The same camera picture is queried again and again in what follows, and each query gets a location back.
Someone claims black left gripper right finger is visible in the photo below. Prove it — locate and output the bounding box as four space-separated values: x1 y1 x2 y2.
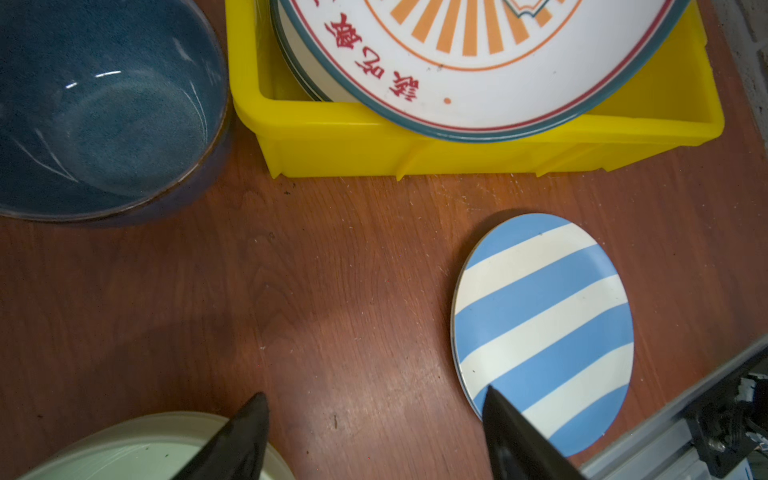
482 386 585 480

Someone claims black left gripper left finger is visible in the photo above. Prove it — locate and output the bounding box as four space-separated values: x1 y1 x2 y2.
173 392 269 480

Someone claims white plate orange sunburst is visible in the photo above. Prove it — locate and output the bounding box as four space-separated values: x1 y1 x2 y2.
280 0 687 143

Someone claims yellow plastic bin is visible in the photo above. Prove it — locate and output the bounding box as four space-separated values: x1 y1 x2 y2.
225 0 726 181

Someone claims light green bowl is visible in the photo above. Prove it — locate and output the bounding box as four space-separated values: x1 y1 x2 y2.
17 410 296 480

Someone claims blue white striped plate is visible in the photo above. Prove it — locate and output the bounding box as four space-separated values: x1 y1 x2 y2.
450 213 634 457

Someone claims dark blue ceramic bowl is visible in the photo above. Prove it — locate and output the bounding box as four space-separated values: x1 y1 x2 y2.
1 1 234 227

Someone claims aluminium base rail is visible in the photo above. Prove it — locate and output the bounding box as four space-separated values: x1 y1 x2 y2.
581 337 767 479

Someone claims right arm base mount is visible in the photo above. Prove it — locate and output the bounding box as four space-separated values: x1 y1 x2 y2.
684 350 767 479

